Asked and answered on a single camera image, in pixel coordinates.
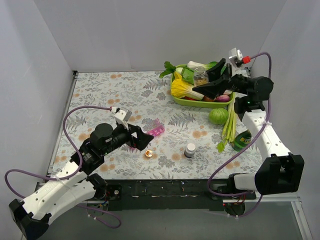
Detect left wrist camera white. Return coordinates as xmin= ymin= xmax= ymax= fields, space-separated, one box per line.
xmin=112 ymin=107 xmax=132 ymax=130

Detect leafy green herb toy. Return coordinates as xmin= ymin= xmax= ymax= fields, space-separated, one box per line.
xmin=159 ymin=61 xmax=176 ymax=79

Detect green plastic tray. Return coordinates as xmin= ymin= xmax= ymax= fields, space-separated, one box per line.
xmin=169 ymin=64 xmax=236 ymax=109

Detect gold bottle cap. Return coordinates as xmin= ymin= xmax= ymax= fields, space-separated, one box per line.
xmin=145 ymin=149 xmax=153 ymax=158

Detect clear bottle of yellow pills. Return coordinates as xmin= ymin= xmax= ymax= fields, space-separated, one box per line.
xmin=193 ymin=66 xmax=209 ymax=87

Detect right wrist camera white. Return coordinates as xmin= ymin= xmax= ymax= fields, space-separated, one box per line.
xmin=228 ymin=47 xmax=251 ymax=69

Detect pink weekly pill organizer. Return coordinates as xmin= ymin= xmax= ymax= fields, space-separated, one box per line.
xmin=147 ymin=118 xmax=165 ymax=137

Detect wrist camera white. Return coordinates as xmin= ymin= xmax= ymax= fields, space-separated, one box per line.
xmin=228 ymin=47 xmax=251 ymax=69
xmin=112 ymin=107 xmax=132 ymax=130

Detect bok choy toy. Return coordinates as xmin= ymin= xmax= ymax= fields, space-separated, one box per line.
xmin=187 ymin=61 xmax=218 ymax=71

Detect black front table rail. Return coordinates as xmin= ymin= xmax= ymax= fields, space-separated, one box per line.
xmin=96 ymin=179 xmax=236 ymax=211

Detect green glass bottle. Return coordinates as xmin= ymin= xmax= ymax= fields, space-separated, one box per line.
xmin=232 ymin=129 xmax=252 ymax=152

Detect brown mushroom toy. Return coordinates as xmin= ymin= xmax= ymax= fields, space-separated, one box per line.
xmin=202 ymin=96 xmax=215 ymax=102

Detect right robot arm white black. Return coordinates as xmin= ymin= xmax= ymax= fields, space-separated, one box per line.
xmin=193 ymin=59 xmax=305 ymax=199

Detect yellow napa cabbage toy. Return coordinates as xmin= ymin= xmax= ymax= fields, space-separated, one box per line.
xmin=170 ymin=79 xmax=204 ymax=101

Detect green napa cabbage toy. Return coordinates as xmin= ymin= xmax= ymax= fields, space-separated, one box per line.
xmin=181 ymin=66 xmax=194 ymax=85

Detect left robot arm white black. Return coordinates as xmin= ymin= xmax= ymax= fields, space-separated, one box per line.
xmin=9 ymin=123 xmax=154 ymax=240

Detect floral table mat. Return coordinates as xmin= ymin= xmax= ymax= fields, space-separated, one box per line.
xmin=48 ymin=71 xmax=262 ymax=180

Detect white bottle blue label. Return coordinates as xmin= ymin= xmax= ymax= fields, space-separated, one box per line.
xmin=184 ymin=142 xmax=196 ymax=158

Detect celery stalk toy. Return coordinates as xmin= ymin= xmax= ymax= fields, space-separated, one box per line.
xmin=216 ymin=101 xmax=238 ymax=153

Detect purple onion toy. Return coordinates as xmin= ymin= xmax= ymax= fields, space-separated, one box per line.
xmin=215 ymin=94 xmax=231 ymax=103

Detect round green cabbage toy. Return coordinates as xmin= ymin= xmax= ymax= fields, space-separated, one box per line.
xmin=208 ymin=108 xmax=229 ymax=125

